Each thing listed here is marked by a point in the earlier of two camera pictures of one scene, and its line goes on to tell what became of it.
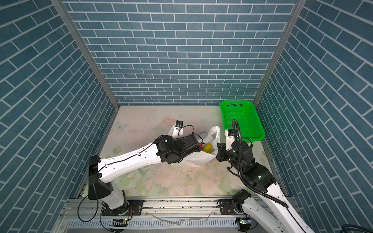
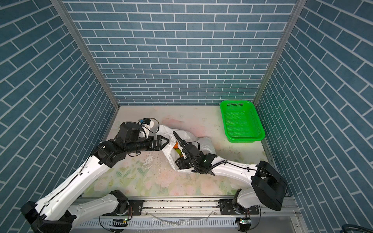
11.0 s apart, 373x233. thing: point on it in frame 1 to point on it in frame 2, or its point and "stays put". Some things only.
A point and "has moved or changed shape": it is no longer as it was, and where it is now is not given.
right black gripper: [222, 150] to [180, 163]
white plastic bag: [198, 158] has moved or changed shape
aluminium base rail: [77, 215] stays put
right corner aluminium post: [299, 7] stays put
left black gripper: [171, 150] to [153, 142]
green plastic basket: [245, 112] stays put
